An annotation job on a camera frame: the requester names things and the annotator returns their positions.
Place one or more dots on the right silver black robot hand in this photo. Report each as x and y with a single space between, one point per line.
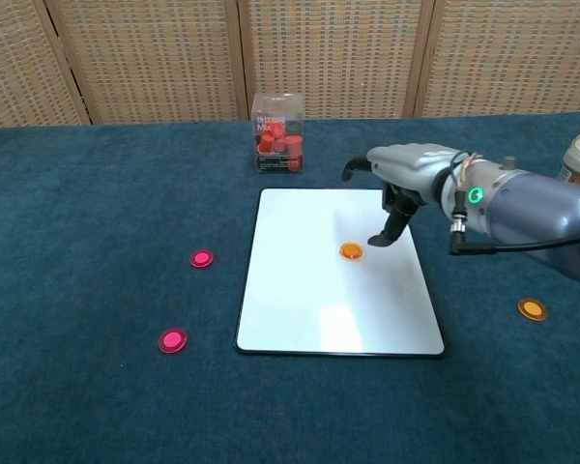
406 164

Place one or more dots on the orange disc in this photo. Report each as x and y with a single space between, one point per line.
532 309
351 251

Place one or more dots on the pink disc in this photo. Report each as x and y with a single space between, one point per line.
202 259
172 340

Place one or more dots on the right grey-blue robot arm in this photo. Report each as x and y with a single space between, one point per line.
536 208

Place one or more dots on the clear box of red pieces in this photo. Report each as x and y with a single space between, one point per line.
278 145

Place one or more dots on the white rectangular board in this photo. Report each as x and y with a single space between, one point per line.
309 299

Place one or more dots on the woven bamboo folding screen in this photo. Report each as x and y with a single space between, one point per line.
319 48

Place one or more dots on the dark teal table mat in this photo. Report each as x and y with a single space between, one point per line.
101 193

